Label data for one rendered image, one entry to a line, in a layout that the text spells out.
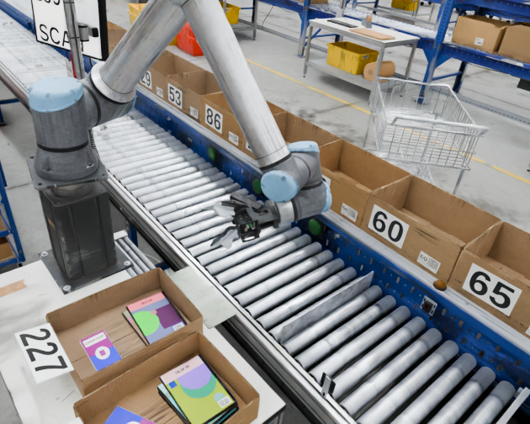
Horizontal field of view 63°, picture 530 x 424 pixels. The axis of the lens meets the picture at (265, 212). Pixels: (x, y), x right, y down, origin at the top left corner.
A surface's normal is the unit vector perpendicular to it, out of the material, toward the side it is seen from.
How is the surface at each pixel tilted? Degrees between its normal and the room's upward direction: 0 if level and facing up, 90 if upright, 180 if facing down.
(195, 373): 0
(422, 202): 90
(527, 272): 89
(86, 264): 90
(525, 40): 88
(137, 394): 0
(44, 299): 0
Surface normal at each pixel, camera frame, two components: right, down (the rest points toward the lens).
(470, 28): -0.81, 0.26
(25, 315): 0.09, -0.82
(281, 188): -0.40, 0.52
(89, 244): 0.66, 0.47
